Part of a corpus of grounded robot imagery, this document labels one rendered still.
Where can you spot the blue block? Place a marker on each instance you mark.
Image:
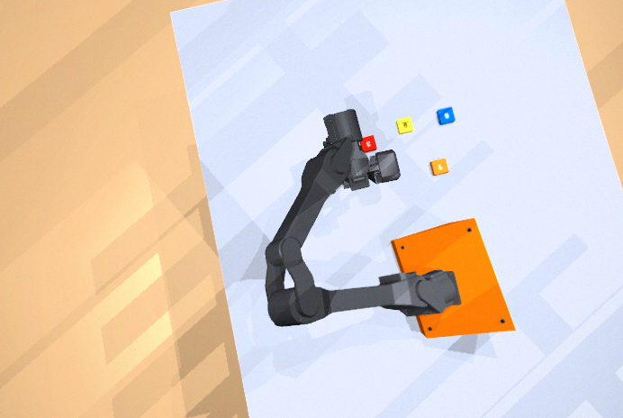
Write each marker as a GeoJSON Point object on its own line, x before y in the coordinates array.
{"type": "Point", "coordinates": [446, 116]}

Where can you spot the red block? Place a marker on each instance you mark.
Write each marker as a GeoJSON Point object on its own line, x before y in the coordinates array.
{"type": "Point", "coordinates": [368, 144]}

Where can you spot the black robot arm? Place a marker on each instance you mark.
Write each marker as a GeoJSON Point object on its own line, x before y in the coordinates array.
{"type": "Point", "coordinates": [341, 159]}

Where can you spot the yellow block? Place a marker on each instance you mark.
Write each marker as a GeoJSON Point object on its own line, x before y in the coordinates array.
{"type": "Point", "coordinates": [404, 125]}

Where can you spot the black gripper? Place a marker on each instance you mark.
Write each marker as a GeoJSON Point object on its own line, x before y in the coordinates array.
{"type": "Point", "coordinates": [384, 168]}

